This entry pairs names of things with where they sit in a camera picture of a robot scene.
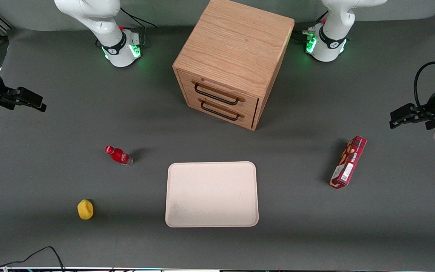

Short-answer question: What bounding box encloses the black metal drawer handle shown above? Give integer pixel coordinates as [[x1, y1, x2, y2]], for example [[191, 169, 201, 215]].
[[194, 83, 240, 106], [201, 101, 241, 122]]

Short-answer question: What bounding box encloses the wooden drawer cabinet body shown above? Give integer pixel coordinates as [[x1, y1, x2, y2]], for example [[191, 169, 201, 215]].
[[172, 0, 295, 131]]

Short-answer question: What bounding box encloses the red snack box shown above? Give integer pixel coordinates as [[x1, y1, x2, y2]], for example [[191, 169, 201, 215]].
[[329, 135, 368, 189]]

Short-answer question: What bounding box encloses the red plastic bottle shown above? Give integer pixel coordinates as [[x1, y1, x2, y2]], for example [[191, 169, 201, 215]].
[[104, 145, 134, 167]]

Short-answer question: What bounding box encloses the yellow plastic lemon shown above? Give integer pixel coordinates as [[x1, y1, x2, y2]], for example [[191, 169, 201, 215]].
[[77, 199, 94, 221]]

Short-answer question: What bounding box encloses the beige rectangular tray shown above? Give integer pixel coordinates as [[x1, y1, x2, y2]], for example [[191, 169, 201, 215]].
[[165, 161, 259, 228]]

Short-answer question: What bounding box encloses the aluminium frame profile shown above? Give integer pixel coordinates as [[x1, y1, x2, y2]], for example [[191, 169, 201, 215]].
[[0, 12, 14, 33]]

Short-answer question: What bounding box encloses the black arm base cable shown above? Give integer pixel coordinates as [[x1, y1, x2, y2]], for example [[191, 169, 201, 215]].
[[291, 11, 329, 43], [119, 7, 158, 48]]

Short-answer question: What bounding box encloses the thin black table cable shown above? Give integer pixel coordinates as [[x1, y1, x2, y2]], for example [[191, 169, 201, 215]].
[[0, 246, 65, 272]]

